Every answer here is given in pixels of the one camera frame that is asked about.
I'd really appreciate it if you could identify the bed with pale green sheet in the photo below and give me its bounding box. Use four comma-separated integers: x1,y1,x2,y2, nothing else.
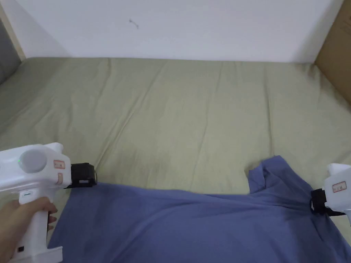
0,57,351,263

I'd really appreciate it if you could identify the brown cardboard carton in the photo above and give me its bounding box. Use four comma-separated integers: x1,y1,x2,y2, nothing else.
314,0,351,106

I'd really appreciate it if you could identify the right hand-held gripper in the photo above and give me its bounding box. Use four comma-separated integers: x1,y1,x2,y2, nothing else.
310,163,351,227

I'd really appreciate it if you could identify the blue shirt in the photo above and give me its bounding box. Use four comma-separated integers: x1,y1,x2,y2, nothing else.
47,155,351,263

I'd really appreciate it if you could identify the person's left hand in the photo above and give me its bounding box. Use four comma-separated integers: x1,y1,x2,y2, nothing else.
0,198,58,263

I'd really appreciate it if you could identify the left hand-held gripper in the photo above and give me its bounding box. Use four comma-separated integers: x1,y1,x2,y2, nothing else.
0,142,98,263

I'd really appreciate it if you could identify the grey padded headboard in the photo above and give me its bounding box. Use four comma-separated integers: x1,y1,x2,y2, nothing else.
0,17,22,85

